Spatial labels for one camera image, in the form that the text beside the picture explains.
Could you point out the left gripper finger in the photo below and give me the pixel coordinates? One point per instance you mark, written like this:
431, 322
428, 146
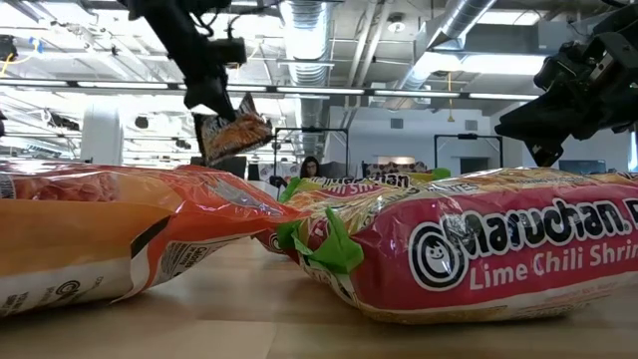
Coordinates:
212, 95

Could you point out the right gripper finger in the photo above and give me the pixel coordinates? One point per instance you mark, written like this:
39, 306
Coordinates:
543, 122
545, 152

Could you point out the lime chili shrimp ramen pack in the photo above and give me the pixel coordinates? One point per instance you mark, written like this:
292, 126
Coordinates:
498, 239
359, 189

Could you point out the red-orange ramen noodle pack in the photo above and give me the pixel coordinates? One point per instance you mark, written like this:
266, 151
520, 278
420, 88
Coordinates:
99, 224

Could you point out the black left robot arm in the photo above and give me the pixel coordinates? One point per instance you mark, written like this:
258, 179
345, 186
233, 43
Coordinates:
164, 7

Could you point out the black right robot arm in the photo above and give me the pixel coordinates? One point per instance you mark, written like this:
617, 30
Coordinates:
623, 20

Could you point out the ceiling light strip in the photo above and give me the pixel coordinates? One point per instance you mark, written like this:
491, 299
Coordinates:
124, 85
319, 90
249, 88
416, 93
503, 96
35, 82

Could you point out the white building column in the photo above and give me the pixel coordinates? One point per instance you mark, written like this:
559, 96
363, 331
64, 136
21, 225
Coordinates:
102, 134

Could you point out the person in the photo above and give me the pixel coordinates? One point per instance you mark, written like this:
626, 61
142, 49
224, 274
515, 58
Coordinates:
310, 168

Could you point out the brown patterned cloth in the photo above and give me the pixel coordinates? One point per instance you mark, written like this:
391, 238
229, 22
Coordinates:
394, 168

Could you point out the black ceiling device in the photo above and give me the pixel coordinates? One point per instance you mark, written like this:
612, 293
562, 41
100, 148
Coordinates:
7, 47

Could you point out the wall monitor screen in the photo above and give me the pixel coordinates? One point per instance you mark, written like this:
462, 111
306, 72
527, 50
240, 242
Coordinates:
580, 166

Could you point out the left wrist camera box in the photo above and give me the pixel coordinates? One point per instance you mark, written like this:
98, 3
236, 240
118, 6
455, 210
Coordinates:
229, 51

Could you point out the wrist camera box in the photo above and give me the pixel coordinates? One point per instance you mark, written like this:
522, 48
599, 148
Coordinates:
563, 70
229, 51

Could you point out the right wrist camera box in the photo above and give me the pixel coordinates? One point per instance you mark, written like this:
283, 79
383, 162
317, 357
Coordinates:
563, 70

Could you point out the black metal frame rig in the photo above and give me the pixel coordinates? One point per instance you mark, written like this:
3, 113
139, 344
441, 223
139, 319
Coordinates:
311, 129
468, 136

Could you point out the silver ventilation duct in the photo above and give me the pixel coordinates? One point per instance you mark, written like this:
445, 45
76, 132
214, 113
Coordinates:
448, 30
306, 50

